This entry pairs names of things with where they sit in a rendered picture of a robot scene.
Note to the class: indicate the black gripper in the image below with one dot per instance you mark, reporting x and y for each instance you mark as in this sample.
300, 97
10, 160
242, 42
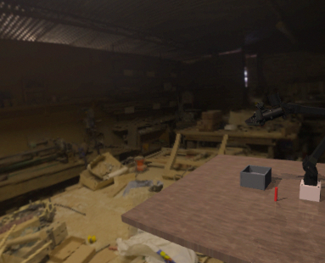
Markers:
259, 117

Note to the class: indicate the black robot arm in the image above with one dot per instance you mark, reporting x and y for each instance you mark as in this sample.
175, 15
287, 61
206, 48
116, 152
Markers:
309, 162

